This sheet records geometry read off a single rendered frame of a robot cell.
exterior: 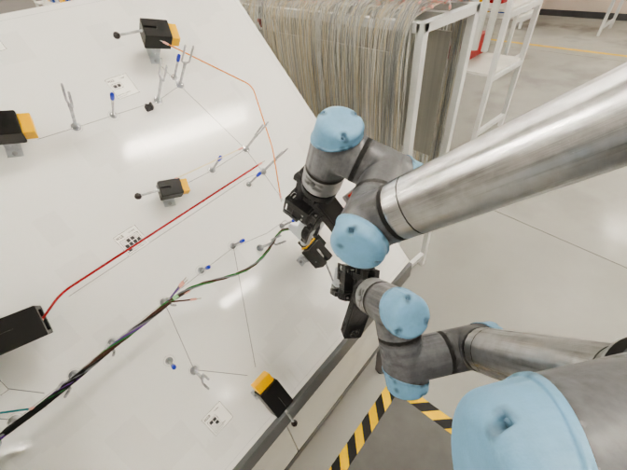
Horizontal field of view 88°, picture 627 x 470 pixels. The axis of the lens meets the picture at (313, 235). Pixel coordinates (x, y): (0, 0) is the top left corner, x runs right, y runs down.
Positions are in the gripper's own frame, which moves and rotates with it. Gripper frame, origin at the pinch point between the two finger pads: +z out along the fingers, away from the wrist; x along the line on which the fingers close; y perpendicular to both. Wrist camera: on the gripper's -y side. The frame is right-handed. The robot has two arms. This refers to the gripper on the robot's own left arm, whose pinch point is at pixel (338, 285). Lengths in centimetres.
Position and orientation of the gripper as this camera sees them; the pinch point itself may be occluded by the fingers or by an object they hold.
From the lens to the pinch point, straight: 86.7
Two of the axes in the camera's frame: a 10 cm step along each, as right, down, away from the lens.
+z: -2.6, -0.5, 9.7
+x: -9.6, -0.5, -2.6
